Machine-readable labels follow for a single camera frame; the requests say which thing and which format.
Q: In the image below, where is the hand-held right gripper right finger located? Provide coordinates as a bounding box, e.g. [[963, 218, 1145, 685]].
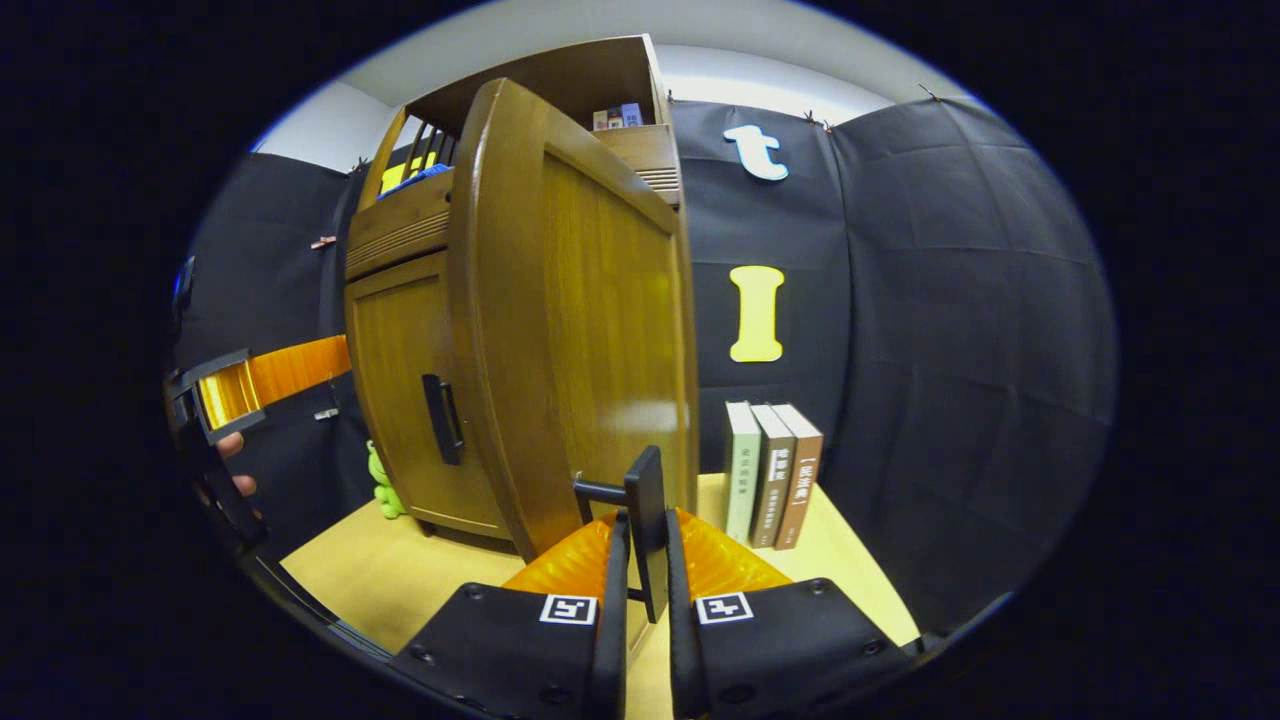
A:
[[665, 508, 916, 720]]

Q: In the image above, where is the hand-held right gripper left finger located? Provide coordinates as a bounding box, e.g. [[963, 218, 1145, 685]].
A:
[[390, 510, 633, 720]]

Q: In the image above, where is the wooden shoe cabinet door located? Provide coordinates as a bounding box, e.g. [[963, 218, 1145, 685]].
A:
[[447, 78, 701, 626], [347, 250, 516, 541]]

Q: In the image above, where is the wooden double-door shoe cabinet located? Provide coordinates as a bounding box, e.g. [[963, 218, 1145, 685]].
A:
[[345, 35, 686, 556]]

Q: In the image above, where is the green toy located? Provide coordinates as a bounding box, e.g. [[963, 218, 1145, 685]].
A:
[[365, 440, 407, 521]]

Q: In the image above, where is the grey standing book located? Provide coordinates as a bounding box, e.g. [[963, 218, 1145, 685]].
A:
[[750, 404, 797, 549]]

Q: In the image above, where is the brown standing book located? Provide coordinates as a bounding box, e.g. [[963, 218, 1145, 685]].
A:
[[772, 404, 824, 551]]

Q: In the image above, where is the blue cloth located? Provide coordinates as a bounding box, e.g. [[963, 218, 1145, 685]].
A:
[[380, 163, 451, 196]]

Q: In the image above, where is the black backdrop cloth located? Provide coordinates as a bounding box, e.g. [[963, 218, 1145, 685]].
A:
[[170, 95, 1118, 636]]

